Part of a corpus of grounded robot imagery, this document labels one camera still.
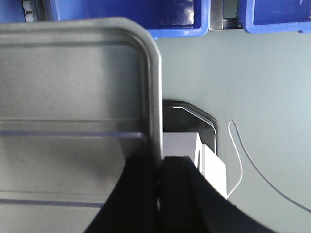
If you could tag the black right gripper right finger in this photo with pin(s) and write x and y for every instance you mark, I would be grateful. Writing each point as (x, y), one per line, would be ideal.
(189, 204)

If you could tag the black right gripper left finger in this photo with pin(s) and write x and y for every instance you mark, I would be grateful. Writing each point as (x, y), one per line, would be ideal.
(132, 205)

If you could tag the small ribbed silver tray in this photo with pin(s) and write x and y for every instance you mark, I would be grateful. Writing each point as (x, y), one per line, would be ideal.
(77, 98)

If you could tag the white box on floor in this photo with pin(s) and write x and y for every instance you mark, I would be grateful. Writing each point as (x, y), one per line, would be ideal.
(205, 160)

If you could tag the blue bin lower middle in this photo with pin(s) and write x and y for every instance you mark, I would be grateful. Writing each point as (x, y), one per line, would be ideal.
(162, 18)

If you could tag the blue bin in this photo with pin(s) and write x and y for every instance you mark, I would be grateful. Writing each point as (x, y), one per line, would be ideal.
(275, 16)
(162, 18)

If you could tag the blue bin lower right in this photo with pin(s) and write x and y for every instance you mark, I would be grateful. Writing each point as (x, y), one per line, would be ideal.
(275, 16)

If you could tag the dark floor base plate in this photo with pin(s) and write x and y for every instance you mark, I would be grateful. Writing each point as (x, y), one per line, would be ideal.
(184, 117)

